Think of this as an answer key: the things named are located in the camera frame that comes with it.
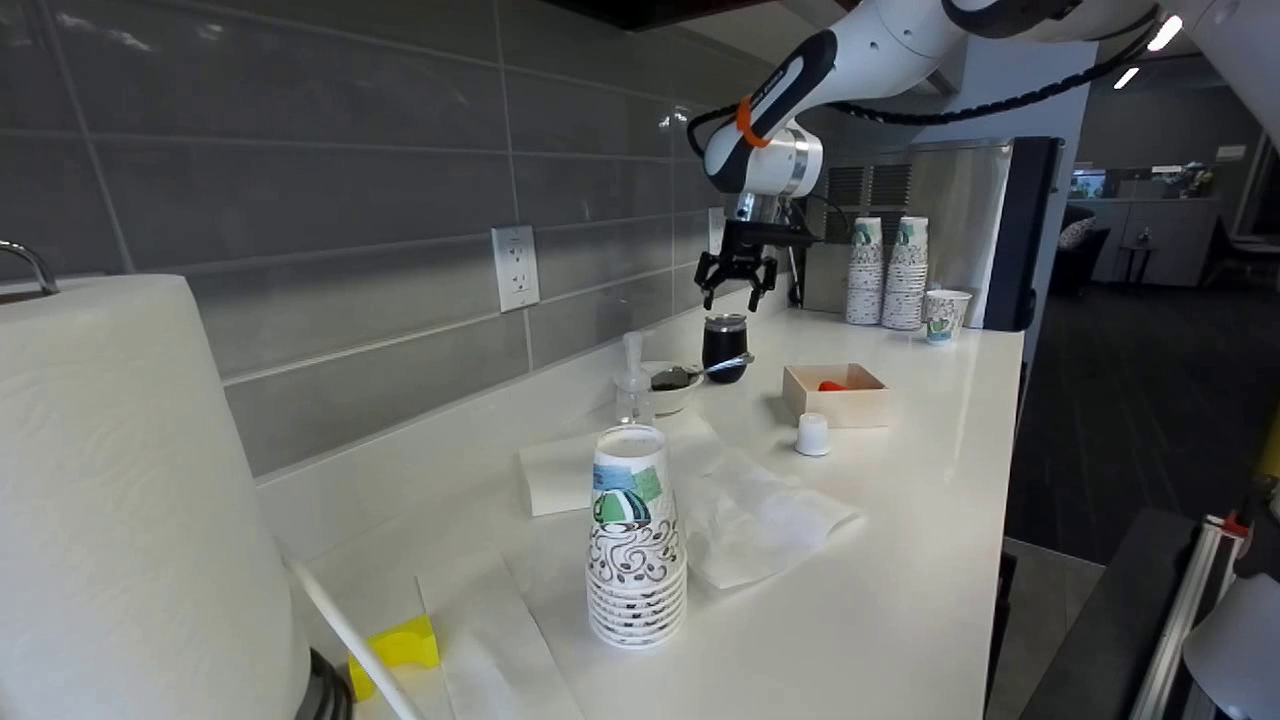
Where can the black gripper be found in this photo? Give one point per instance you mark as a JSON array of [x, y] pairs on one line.
[[762, 243]]

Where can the clear plastic cup lid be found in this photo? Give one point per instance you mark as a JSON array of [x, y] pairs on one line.
[[724, 321]]

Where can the white orange Franka robot arm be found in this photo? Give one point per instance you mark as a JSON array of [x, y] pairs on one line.
[[883, 47]]

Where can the black cup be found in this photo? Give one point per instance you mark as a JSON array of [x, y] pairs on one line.
[[724, 353]]

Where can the tall paper cup stack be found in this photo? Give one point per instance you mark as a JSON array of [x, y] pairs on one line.
[[905, 274], [867, 274]]

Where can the small white cup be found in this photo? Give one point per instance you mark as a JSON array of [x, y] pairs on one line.
[[814, 438]]

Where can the single patterned paper cup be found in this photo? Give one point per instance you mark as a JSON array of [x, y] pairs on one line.
[[947, 318]]

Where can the patterned paper cup stack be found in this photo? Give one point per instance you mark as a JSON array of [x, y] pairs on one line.
[[636, 560]]

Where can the metal spoon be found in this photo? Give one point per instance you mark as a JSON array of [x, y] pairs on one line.
[[724, 365]]

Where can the dark food in bowl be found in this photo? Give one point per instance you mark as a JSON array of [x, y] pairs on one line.
[[668, 381]]

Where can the white bowl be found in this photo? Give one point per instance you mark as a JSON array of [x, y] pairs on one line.
[[673, 403]]

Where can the orange item in box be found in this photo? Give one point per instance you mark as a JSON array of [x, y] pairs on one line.
[[832, 385]]

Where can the light wooden box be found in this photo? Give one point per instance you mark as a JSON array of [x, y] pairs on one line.
[[836, 404]]

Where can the crumpled clear plastic wrap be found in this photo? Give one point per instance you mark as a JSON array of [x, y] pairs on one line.
[[762, 522]]

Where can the dark blue column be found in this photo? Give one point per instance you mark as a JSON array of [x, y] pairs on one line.
[[1026, 233]]

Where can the white paper towel sheet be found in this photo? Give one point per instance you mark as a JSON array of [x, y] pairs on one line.
[[514, 652]]

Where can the yellow plastic piece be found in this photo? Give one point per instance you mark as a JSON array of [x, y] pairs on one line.
[[400, 648]]

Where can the yellow object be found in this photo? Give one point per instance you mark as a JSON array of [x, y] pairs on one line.
[[362, 645]]

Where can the silver metal pole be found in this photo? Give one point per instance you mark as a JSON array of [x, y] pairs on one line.
[[1186, 615]]

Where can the white paper towel roll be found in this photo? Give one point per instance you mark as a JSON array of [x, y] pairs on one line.
[[122, 507]]

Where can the curved chrome metal bar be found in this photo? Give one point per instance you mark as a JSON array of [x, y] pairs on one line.
[[35, 262]]

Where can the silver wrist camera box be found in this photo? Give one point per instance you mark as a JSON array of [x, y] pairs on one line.
[[741, 206]]

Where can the white single wall outlet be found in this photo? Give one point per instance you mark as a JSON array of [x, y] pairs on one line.
[[514, 267]]

